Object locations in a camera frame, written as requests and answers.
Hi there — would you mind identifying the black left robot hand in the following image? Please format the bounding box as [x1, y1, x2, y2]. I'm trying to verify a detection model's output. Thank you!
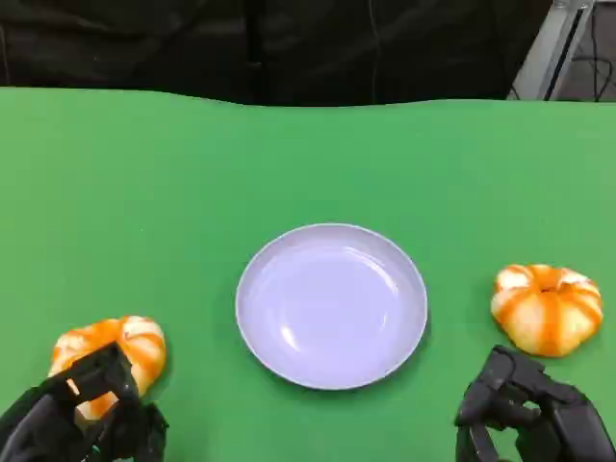
[0, 342, 170, 462]

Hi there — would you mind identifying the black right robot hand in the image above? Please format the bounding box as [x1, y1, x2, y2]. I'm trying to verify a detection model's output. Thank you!
[454, 345, 616, 462]

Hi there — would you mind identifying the orange and white bread roll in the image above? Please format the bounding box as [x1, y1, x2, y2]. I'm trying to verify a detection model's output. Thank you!
[47, 315, 168, 427]
[490, 263, 604, 358]

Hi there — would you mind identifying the lilac plate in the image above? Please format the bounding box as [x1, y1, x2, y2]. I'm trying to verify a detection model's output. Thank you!
[234, 222, 429, 392]

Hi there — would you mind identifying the green table cloth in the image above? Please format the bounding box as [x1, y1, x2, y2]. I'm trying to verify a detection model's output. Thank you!
[0, 86, 616, 462]

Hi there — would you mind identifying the black backdrop curtain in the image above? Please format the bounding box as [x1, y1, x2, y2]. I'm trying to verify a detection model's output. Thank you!
[0, 0, 554, 108]

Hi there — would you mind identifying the black floor cable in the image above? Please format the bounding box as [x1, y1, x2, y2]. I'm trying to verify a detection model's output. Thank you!
[571, 53, 616, 102]

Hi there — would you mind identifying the aluminium frame post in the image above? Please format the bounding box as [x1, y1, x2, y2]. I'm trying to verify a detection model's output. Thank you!
[510, 0, 601, 101]

